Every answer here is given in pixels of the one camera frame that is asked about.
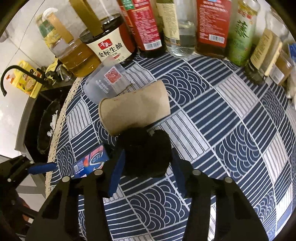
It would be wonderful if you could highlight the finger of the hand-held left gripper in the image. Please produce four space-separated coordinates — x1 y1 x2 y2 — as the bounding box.
0 154 57 184

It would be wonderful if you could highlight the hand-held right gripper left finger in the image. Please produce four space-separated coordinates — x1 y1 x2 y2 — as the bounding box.
24 148 127 241

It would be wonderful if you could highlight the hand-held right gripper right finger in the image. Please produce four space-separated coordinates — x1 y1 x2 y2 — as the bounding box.
171 148 270 241

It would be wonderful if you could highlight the blue cardboard box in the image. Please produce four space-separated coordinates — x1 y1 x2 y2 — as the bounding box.
70 143 110 179

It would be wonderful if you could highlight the black cloth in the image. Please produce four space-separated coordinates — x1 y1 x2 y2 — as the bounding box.
117 127 173 178

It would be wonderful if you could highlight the brown paper cup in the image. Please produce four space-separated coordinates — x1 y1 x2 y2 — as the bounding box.
98 80 172 136

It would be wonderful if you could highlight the dark kitchen sink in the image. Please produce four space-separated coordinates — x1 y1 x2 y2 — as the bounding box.
17 85 73 161

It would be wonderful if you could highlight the blue checked tablecloth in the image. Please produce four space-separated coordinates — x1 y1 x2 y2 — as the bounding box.
45 52 296 241

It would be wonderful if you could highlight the yellow dish soap bottle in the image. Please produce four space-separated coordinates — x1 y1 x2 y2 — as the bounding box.
6 60 43 99

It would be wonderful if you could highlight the clear plastic cup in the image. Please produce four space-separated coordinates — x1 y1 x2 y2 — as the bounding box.
83 57 130 105

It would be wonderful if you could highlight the yellow cleaning cloth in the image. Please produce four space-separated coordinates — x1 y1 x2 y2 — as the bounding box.
45 58 62 79

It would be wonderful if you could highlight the black kitchen faucet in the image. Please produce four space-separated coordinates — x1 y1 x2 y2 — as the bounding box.
0 65 50 97

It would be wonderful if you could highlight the large cooking oil bottle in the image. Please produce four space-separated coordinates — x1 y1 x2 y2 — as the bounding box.
35 0 102 78

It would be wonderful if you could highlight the clear bottle yellow cap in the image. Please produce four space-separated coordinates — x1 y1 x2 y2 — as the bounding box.
156 0 197 57

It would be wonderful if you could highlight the small pale label bottle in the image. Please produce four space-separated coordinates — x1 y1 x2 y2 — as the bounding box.
245 10 284 85

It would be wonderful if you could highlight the red label bottle black cap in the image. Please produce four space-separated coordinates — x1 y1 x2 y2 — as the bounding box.
117 0 167 58

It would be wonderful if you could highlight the small brown spice jar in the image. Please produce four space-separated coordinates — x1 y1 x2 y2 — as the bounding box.
269 49 294 87

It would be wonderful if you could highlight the green label bottle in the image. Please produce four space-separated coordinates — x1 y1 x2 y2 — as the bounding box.
226 0 261 67

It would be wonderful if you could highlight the red label bottle gold cap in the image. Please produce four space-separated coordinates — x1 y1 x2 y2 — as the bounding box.
195 0 233 59

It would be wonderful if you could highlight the white and blue bag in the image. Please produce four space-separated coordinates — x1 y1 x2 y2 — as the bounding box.
285 42 296 100

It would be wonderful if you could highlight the soy sauce jug gold handle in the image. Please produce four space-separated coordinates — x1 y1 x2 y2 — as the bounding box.
69 0 137 65

